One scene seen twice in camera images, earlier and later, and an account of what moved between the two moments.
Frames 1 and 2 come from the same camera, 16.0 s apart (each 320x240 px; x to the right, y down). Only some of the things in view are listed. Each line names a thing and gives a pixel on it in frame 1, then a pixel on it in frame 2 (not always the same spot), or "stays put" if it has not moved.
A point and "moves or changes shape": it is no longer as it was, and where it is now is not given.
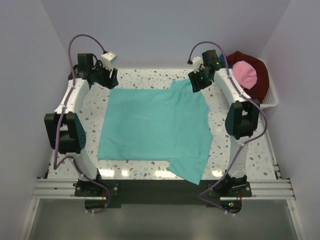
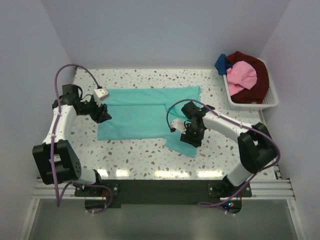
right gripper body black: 200,80 to 193,135
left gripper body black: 102,75 to 93,109
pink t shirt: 245,74 stays put
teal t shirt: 156,124 moves or changes shape
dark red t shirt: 258,92 stays put
